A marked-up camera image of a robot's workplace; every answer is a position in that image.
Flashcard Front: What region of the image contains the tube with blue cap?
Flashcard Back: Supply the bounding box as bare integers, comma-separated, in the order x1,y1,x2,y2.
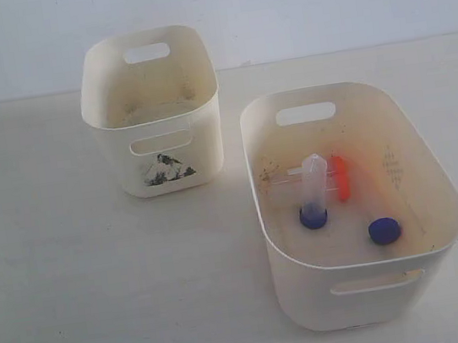
363,188,402,246

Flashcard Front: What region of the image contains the conical tube blue cap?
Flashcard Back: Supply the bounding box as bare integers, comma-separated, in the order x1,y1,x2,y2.
299,154,328,230

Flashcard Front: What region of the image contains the clear tube orange cap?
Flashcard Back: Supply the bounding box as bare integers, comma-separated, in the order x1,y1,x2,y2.
325,176,352,203
270,155,347,185

